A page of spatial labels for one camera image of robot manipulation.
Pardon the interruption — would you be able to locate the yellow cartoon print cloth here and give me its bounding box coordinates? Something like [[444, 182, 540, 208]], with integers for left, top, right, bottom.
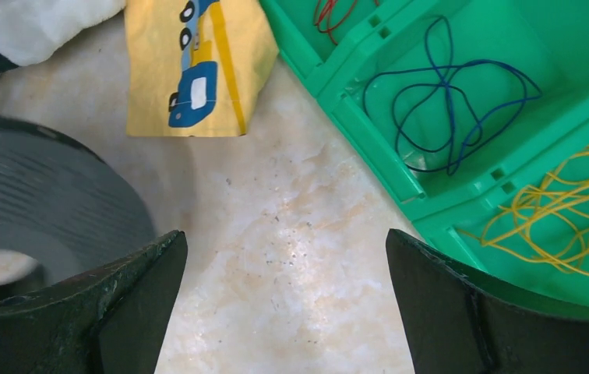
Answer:
[[124, 0, 278, 137]]

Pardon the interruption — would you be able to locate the black white checkered pillow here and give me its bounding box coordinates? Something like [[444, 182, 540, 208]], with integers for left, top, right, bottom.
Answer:
[[0, 0, 126, 73]]

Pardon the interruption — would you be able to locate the grey plastic cable spool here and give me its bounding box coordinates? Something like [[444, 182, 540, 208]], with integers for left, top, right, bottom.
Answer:
[[0, 117, 157, 301]]

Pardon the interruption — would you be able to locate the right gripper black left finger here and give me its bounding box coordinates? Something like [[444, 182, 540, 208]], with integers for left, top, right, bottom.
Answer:
[[0, 231, 188, 373]]

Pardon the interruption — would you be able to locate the green three-compartment plastic bin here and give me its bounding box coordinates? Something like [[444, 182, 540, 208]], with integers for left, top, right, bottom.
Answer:
[[262, 1, 589, 307]]

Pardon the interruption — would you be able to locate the blue cable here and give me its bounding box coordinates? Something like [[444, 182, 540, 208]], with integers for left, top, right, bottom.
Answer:
[[362, 16, 543, 177]]

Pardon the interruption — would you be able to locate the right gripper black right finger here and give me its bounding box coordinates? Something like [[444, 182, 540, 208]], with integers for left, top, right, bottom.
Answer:
[[386, 229, 589, 373]]

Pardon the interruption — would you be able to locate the red cable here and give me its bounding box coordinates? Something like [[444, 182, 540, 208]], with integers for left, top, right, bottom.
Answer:
[[312, 0, 381, 46]]

